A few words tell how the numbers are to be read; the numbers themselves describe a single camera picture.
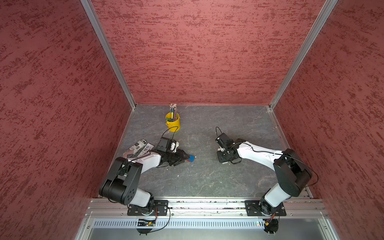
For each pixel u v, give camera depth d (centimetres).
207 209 76
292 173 46
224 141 71
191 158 88
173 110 97
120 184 44
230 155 65
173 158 78
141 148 94
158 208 74
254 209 74
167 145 75
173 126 97
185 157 87
